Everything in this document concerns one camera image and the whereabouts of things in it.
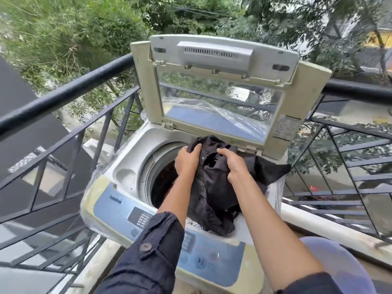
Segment white concrete balcony ledge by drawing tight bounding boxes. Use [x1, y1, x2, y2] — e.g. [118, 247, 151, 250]
[280, 202, 392, 267]

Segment black metal balcony railing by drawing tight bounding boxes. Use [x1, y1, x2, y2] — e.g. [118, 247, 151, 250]
[0, 53, 392, 294]

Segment person's left hand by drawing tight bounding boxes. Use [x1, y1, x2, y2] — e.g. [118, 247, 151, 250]
[174, 143, 203, 180]

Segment person's right hand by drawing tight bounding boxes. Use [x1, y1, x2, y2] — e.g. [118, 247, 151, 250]
[216, 147, 250, 186]

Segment person's left forearm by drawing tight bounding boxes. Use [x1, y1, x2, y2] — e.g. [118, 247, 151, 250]
[156, 174, 196, 229]

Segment person's dark right sleeve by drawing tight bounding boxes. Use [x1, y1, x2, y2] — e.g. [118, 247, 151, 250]
[275, 272, 343, 294]

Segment beige blue washing machine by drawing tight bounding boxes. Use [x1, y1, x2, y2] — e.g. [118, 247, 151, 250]
[80, 34, 333, 294]

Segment orange yellow building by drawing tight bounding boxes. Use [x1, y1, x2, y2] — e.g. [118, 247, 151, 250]
[361, 27, 392, 68]

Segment person's dark left sleeve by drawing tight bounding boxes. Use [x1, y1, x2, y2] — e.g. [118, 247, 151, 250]
[95, 211, 185, 294]

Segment person's right forearm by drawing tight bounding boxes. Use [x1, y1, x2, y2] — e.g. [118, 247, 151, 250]
[236, 177, 325, 290]

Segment green trees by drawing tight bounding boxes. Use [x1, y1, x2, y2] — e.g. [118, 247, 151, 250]
[0, 0, 392, 175]

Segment lavender plastic laundry basin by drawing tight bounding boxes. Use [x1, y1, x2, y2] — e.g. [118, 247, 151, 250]
[299, 236, 377, 294]

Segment dark neighbouring roof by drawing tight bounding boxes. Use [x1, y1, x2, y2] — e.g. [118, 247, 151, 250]
[0, 56, 96, 218]

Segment person's dark sleeve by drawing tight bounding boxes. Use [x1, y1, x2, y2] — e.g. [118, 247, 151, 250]
[95, 211, 185, 294]
[275, 272, 343, 294]

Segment black garment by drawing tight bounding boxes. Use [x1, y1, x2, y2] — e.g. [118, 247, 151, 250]
[185, 135, 292, 237]

